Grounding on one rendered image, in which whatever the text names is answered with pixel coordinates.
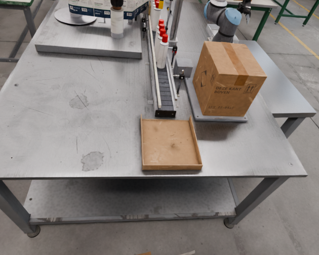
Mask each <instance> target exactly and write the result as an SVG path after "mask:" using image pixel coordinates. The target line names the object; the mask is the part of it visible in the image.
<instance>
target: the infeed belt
mask: <svg viewBox="0 0 319 255"><path fill-rule="evenodd" d="M149 33H150V31H149ZM155 35H156V32H153V31H152V37H153V45H154V43H155ZM150 43H151V38H150ZM151 52H152V47H151ZM152 61H153V56H152ZM156 68H157V67H156ZM153 70H154V64H153ZM157 76H158V85H159V93H160V98H161V108H159V107H158V100H157V107H158V111H174V106H173V101H172V95H171V89H170V84H169V78H168V73H167V67H166V64H165V68H164V69H158V68H157ZM154 80H155V73H154ZM155 89H156V83H155ZM156 98H157V92H156Z"/></svg>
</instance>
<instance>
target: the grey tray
mask: <svg viewBox="0 0 319 255"><path fill-rule="evenodd" d="M218 30H219V26H218V25H216V24H207V28H206V31H207V33H208V34H209V36H210V37H212V38H213V37H214V36H215V34H216V33H217V32H218ZM238 42H239V39H238V38H237V37H236V35H234V37H233V43H234V44H238Z"/></svg>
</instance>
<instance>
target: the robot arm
mask: <svg viewBox="0 0 319 255"><path fill-rule="evenodd" d="M238 5H239V6H238V7H237V10H236V9H233V8H226V6H227V2H226V0H210V1H209V2H207V5H206V6H205V8H204V16H205V18H206V19H208V20H209V21H211V22H213V23H214V24H216V25H218V26H219V30H218V32H217V33H216V34H215V36H214V37H213V39H212V41H215V42H226V43H233V37H234V35H235V32H236V30H237V28H238V26H239V24H240V22H241V18H242V15H241V13H244V14H246V20H247V24H248V22H249V20H250V16H251V0H243V2H239V4H238Z"/></svg>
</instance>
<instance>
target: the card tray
mask: <svg viewBox="0 0 319 255"><path fill-rule="evenodd" d="M140 121H141V152H142V170H201V169H202V167H203V162H202V158H201V154H200V150H199V147H198V143H197V138H196V134H195V130H194V126H193V122H192V118H191V116H190V118H189V120H168V119H142V114H141V118H140Z"/></svg>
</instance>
